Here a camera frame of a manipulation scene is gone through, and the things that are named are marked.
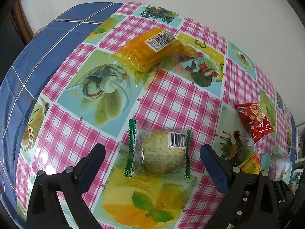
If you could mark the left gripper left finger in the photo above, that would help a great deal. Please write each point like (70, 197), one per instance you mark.
(44, 209)

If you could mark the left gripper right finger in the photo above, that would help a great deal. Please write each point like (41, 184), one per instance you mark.
(249, 199)

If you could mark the orange egg roll packet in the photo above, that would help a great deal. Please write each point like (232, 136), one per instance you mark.
(252, 164)

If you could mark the red snack packet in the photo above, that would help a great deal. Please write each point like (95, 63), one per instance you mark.
(254, 120)

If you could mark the pink checkered fruit tablecloth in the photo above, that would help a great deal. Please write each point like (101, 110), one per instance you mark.
(91, 97)

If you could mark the green-edged clear cookie packet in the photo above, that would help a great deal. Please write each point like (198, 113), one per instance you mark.
(157, 151)

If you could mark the blue plaid cloth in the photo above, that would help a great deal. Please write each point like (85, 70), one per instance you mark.
(29, 74)

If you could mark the orange wrapped cake packet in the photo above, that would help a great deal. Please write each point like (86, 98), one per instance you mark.
(148, 49)

